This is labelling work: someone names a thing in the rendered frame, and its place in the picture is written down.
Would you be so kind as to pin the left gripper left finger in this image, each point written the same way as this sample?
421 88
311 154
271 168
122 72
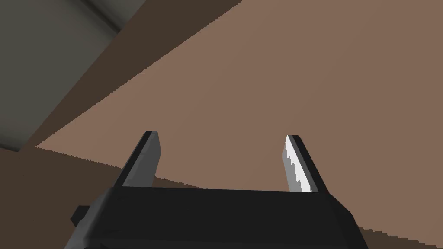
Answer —
143 162

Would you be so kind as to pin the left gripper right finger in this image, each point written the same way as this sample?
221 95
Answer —
300 165

